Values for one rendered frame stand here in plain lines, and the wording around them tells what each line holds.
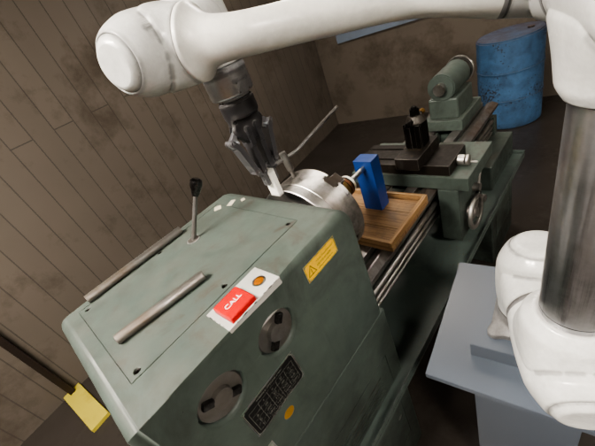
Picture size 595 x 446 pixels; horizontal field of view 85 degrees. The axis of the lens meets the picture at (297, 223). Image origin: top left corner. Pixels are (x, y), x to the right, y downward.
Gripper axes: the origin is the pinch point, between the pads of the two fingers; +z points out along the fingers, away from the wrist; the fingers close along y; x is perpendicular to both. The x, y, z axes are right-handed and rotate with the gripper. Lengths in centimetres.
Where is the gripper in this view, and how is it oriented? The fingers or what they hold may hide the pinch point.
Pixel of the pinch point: (272, 181)
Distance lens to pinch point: 76.2
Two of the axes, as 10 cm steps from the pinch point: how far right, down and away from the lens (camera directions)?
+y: 6.1, -6.1, 5.1
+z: 3.4, 7.8, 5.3
